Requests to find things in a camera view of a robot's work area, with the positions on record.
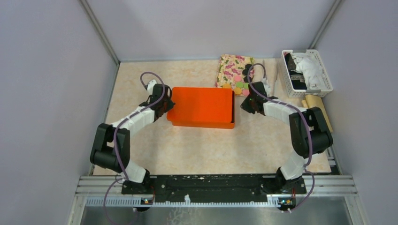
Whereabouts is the orange box lid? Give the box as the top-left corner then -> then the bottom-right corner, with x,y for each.
167,87 -> 235,129

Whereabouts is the floral tray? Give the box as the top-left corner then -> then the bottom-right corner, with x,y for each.
214,54 -> 255,97

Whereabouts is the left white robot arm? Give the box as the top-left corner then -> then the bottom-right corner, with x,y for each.
90,80 -> 175,194

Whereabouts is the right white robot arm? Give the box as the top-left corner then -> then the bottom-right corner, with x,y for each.
241,82 -> 333,193

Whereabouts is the pink cookie bottom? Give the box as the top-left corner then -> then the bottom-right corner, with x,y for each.
242,89 -> 250,96

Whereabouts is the pink cookie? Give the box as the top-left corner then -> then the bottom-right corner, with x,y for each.
242,89 -> 250,96
233,75 -> 242,82

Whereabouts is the orange cookie bottom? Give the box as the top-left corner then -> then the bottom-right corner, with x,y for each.
233,87 -> 242,95

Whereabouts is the green cookie lower left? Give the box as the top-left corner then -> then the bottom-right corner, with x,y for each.
235,82 -> 245,89

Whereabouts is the pink cookie middle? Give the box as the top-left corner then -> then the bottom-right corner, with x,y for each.
233,75 -> 242,82

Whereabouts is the black cookie middle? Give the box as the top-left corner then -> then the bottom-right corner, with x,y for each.
242,68 -> 250,76

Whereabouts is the black item in basket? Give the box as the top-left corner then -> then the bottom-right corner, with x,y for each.
284,53 -> 307,90

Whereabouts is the white cloth in basket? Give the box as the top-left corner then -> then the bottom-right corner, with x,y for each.
292,52 -> 327,90

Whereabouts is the white plastic basket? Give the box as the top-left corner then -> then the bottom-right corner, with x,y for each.
279,50 -> 333,98

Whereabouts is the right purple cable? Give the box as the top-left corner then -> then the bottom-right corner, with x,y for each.
246,63 -> 315,213

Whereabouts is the purple cable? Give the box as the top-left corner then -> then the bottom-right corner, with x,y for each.
103,71 -> 166,225
246,63 -> 315,213

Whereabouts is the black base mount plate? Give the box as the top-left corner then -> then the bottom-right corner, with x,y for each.
122,173 -> 307,210

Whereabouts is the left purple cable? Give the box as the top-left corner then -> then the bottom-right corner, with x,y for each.
103,71 -> 166,225

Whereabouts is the aluminium frame rail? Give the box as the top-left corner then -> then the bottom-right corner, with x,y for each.
68,174 -> 367,225

